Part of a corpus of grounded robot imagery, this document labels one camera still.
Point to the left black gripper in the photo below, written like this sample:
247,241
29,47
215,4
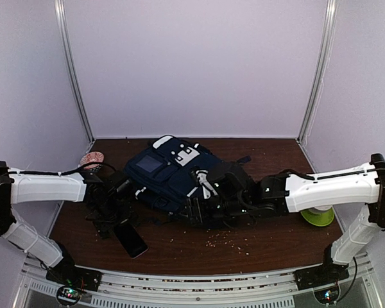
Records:
127,213

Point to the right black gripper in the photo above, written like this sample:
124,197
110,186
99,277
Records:
195,208

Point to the black smartphone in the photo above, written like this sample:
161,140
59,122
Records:
131,241

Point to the navy blue student backpack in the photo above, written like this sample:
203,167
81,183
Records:
161,178

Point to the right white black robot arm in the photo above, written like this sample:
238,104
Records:
290,192

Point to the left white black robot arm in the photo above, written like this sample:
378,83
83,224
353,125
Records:
107,197

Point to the red patterned small bowl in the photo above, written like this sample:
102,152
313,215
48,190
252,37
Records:
91,161

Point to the white bowl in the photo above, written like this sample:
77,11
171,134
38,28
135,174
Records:
319,210

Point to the lime green plate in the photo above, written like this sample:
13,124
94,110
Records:
318,218

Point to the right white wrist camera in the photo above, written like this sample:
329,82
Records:
200,177

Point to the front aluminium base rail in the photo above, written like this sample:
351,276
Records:
264,289

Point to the right aluminium frame post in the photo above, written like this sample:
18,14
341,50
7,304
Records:
323,60

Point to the aluminium frame post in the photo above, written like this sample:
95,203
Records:
71,70
323,60

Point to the left aluminium frame post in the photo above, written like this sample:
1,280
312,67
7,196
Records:
71,70

